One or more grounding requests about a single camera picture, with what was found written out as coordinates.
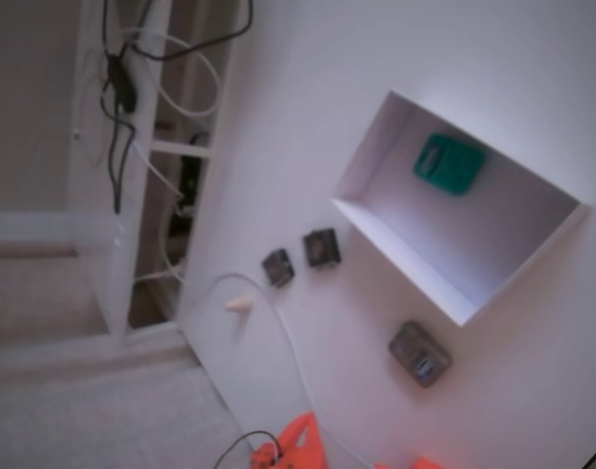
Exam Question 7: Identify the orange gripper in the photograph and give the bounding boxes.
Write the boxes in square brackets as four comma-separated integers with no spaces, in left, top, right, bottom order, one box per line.
[250,411,327,469]

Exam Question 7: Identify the green cube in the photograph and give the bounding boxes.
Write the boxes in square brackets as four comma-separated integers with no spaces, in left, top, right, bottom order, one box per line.
[412,132,488,197]

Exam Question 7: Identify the orange robot base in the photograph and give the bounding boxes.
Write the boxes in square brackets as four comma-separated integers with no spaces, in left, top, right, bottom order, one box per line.
[373,454,444,469]

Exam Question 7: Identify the grey cube with blue mark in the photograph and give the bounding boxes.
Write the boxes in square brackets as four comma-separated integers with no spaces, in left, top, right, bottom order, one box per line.
[388,320,453,390]

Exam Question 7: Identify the small dark cube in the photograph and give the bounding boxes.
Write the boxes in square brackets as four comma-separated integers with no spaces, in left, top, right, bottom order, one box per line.
[301,227,342,269]
[260,247,296,288]

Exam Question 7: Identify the white open bin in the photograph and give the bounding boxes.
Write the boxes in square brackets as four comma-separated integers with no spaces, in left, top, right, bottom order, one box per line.
[329,89,592,327]

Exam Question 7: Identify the small beige connector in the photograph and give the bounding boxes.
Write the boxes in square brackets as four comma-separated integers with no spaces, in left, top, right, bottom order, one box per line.
[224,292,255,314]

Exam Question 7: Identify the thin black robot wire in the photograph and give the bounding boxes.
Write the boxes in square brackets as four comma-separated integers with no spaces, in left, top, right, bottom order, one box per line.
[212,429,287,469]

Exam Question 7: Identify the thin white table cable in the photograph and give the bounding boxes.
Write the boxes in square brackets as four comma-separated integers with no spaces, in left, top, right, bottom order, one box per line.
[199,272,372,469]

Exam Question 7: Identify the white furniture frame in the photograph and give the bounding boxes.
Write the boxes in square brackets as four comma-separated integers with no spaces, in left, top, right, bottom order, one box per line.
[0,0,221,351]

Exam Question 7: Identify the thin white hanging cable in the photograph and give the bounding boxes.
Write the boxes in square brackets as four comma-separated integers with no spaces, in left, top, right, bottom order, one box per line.
[130,139,188,290]

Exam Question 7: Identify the looped white cable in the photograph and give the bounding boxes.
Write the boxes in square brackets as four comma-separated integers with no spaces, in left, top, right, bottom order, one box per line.
[124,27,222,119]

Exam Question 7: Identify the black cable with adapter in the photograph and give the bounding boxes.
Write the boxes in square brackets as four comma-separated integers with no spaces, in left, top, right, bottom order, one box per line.
[100,0,255,215]

